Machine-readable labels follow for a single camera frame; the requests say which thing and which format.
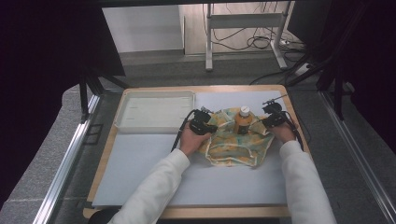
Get pale grey table mat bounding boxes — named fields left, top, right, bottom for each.
left=92, top=90, right=290, bottom=207

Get black floor cables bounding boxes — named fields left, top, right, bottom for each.
left=210, top=3, right=302, bottom=52

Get lemon print cloth bag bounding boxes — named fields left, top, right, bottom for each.
left=199, top=106, right=276, bottom=168

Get black stand legs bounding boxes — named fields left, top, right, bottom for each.
left=78, top=65, right=131, bottom=123

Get white metal desk frame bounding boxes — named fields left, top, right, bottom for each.
left=204, top=1, right=290, bottom=72

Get black curtain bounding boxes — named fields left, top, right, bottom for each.
left=0, top=0, right=126, bottom=208
left=287, top=0, right=396, bottom=154

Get white power strip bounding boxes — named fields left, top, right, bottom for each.
left=293, top=63, right=313, bottom=77

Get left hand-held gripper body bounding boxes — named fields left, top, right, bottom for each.
left=189, top=106, right=215, bottom=136

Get orange juice bottle white cap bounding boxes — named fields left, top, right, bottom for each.
left=233, top=105, right=252, bottom=135

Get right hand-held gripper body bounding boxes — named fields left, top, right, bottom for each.
left=262, top=94, right=289, bottom=129

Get left hand-held gripper black cable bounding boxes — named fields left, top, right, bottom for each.
left=170, top=108, right=198, bottom=153

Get right hand-held gripper black cable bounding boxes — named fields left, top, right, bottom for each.
left=282, top=110, right=304, bottom=151

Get white plastic tray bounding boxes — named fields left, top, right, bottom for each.
left=113, top=90, right=196, bottom=135

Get aluminium rail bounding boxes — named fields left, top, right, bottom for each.
left=319, top=90, right=396, bottom=224
left=32, top=94, right=103, bottom=224

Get person's right hand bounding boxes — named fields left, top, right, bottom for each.
left=269, top=121, right=297, bottom=145

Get person's left hand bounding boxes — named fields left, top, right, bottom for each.
left=179, top=121, right=213, bottom=158

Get hand-held gripper black cable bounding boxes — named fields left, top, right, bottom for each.
left=170, top=108, right=198, bottom=153
left=282, top=110, right=304, bottom=151

